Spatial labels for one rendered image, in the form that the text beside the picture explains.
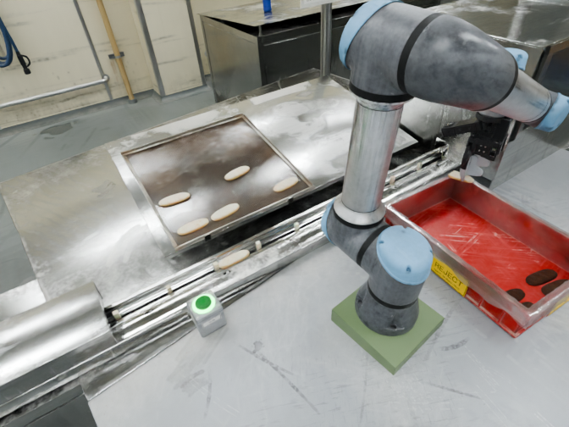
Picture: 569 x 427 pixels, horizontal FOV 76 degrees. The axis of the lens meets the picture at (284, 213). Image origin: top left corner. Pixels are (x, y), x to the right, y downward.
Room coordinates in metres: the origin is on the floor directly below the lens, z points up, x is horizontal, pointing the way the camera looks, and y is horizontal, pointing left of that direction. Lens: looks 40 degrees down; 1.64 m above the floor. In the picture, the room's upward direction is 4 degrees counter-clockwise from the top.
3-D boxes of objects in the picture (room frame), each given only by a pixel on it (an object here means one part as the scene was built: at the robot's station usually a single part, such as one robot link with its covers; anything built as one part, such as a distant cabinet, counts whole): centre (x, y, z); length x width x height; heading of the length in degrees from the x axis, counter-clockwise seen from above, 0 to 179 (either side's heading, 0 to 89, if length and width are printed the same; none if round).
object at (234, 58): (3.61, -0.46, 0.51); 1.93 x 1.05 x 1.02; 121
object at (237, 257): (0.74, 0.16, 0.86); 0.10 x 0.04 x 0.01; 121
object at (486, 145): (0.88, -0.57, 1.13); 0.09 x 0.08 x 0.12; 47
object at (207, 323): (0.56, 0.22, 0.84); 0.08 x 0.08 x 0.11; 31
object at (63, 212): (1.38, 0.11, 0.41); 1.80 x 1.16 x 0.82; 128
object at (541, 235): (0.72, -0.55, 0.88); 0.49 x 0.34 x 0.10; 27
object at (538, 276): (0.57, -0.63, 0.83); 0.23 x 0.09 x 0.01; 117
